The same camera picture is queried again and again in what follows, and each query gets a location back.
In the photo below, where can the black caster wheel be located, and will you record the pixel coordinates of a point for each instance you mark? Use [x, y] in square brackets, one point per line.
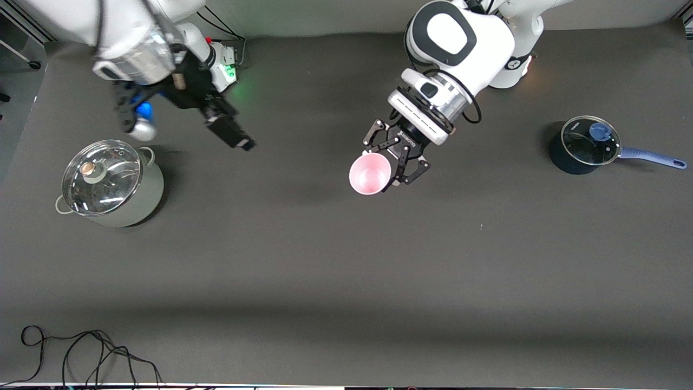
[35, 65]

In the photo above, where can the dark blue saucepan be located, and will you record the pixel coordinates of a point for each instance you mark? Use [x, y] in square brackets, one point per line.
[560, 157]

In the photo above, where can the pink plastic cup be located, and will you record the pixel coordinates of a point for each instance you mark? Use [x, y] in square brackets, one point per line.
[370, 174]

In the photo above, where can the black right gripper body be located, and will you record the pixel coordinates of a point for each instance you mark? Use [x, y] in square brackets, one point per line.
[190, 89]

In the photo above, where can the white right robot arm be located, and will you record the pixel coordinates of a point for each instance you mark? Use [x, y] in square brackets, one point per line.
[65, 16]

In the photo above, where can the dark grey table mat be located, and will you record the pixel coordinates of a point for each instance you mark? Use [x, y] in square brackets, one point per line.
[346, 244]

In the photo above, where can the aluminium frame rail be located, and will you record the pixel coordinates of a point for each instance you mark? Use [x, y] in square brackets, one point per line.
[27, 24]

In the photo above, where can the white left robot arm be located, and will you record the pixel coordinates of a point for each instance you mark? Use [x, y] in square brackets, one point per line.
[476, 49]

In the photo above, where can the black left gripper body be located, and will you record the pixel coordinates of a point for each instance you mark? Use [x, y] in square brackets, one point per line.
[407, 140]

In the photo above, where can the glass lid with metal knob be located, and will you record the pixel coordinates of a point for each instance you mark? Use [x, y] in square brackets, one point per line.
[108, 189]

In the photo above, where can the pale grey stockpot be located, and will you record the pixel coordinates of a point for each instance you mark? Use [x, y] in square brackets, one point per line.
[151, 195]

